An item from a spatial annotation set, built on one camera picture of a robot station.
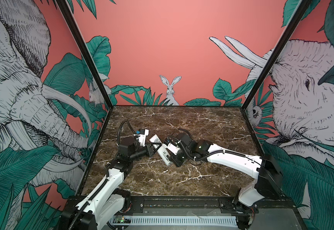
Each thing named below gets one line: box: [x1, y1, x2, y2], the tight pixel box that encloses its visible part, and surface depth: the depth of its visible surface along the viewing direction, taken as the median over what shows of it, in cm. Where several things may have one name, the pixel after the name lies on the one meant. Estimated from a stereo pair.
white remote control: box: [149, 134, 173, 167], surface depth 78 cm
